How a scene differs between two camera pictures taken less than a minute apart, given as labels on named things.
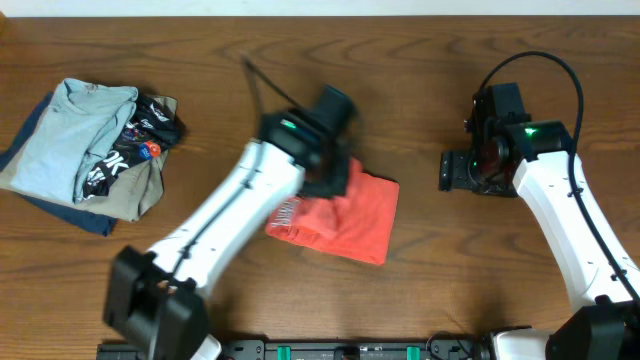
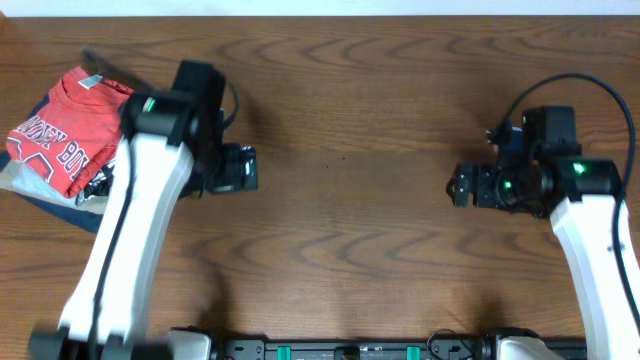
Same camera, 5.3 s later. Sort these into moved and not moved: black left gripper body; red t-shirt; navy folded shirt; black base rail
Moved: red t-shirt; black left gripper body
Not moved: navy folded shirt; black base rail
